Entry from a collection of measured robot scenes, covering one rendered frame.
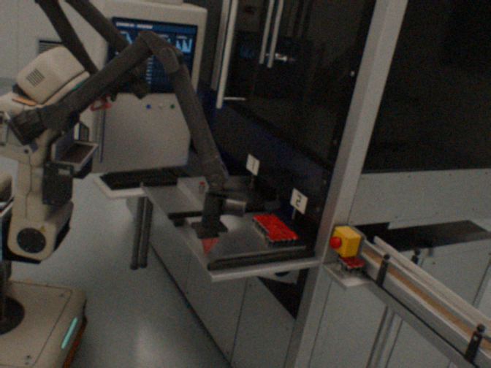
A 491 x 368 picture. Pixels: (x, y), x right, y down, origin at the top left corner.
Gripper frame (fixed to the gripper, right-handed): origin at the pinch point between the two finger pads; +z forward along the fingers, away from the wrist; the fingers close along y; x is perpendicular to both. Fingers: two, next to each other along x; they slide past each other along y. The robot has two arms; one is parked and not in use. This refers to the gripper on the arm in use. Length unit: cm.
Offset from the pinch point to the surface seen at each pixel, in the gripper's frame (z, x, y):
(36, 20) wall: 5, 544, 28
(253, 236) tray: 2.0, 9.4, 23.0
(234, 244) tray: 2.1, 5.1, 13.5
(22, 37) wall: 27, 545, 13
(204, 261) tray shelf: 2.4, -1.8, -1.0
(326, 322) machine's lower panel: 28, -12, 48
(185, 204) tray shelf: 2.0, 37.1, 8.4
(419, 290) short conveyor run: -2, -39, 54
